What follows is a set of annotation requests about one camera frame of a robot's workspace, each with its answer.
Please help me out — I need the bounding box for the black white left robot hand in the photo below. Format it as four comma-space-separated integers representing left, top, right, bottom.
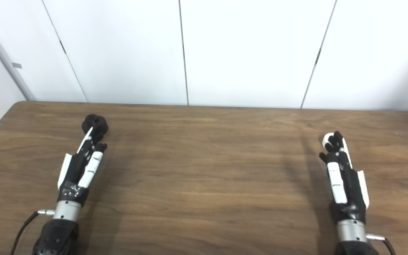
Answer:
57, 127, 108, 206

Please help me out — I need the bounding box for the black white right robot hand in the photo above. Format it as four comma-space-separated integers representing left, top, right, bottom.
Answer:
319, 131, 370, 224

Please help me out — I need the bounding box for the round black part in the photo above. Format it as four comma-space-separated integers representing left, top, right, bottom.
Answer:
82, 114, 109, 142

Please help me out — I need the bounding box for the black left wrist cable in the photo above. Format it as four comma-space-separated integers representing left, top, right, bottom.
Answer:
10, 210, 56, 255

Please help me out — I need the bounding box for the grey wall corner post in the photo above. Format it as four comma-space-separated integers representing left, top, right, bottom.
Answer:
0, 9, 36, 101

